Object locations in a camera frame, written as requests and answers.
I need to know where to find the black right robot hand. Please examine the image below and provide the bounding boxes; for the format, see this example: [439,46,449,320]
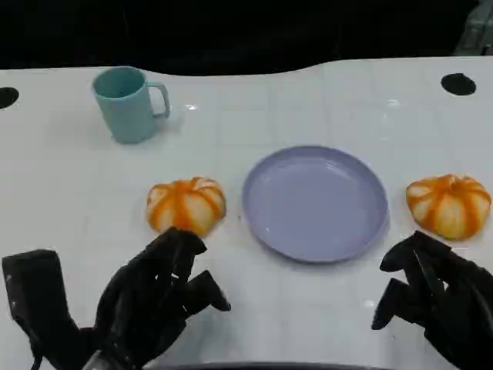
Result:
[371,230,493,370]

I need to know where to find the black table cable hole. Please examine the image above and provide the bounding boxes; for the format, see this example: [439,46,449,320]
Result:
[440,72,477,96]
[0,86,20,110]

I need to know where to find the orange and white bread roll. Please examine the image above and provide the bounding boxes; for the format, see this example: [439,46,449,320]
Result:
[146,176,226,237]
[405,173,493,241]

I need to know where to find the lilac plate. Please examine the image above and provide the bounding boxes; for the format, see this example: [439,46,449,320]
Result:
[241,145,390,264]

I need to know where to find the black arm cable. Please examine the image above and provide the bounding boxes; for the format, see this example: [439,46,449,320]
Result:
[29,335,45,370]

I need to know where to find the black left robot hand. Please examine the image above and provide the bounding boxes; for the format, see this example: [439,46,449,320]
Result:
[92,226,232,370]

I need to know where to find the grey metal frame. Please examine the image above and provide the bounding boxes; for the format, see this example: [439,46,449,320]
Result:
[453,0,493,57]

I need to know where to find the pale green mug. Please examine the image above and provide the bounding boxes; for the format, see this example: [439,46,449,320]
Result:
[91,66,172,145]

